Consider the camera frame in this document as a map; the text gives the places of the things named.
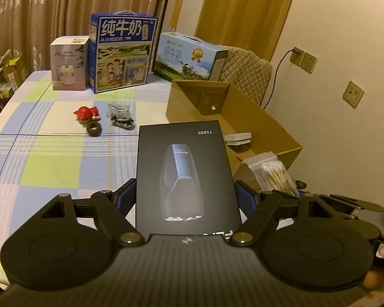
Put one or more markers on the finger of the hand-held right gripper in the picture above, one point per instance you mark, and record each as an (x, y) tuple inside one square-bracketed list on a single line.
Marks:
[(355, 203), (300, 185)]

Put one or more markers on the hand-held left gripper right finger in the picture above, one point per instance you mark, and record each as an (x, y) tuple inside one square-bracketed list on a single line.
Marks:
[(243, 195)]

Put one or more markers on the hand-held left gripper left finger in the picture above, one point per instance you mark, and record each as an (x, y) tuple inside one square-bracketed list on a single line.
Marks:
[(129, 196)]

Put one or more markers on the cotton swab bag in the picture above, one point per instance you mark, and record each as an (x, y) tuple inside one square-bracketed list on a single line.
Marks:
[(275, 174)]

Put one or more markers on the black shaver box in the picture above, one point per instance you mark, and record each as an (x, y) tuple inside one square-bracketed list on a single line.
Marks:
[(185, 153)]

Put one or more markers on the clear bag of black parts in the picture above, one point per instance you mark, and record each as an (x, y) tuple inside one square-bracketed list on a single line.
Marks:
[(121, 120)]

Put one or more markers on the red toy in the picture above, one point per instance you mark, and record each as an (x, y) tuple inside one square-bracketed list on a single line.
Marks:
[(84, 112)]

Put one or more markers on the brown cardboard box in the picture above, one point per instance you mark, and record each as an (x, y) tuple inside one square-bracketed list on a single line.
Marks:
[(185, 108)]

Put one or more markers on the plaid checked cloth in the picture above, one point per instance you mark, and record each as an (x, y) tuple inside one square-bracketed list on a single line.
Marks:
[(51, 166)]

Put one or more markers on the quilted chair cover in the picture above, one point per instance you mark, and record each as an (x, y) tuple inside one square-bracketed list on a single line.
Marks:
[(249, 70)]

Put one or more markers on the dark blue milk carton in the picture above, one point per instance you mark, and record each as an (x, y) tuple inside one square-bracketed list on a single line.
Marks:
[(121, 57)]

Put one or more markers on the white humidifier box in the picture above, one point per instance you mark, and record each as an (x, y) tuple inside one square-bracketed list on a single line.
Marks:
[(68, 67)]

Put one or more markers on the light blue milk carton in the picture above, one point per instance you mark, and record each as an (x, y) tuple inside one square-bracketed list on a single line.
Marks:
[(182, 57)]

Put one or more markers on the crumpled clear plastic bag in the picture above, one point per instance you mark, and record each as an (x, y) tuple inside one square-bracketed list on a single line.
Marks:
[(1, 80)]

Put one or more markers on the small cardboard box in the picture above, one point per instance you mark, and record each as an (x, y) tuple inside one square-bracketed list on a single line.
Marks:
[(14, 67)]

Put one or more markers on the light wooden slat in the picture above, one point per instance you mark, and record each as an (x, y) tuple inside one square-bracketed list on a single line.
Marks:
[(178, 9)]

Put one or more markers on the brown patterned curtain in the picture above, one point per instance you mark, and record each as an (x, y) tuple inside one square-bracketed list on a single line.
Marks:
[(35, 12)]

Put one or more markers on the beige wall socket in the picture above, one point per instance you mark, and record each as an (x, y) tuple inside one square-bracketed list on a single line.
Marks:
[(308, 63), (353, 94)]

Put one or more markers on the wall socket with plug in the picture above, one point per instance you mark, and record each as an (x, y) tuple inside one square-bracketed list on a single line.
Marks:
[(297, 56)]

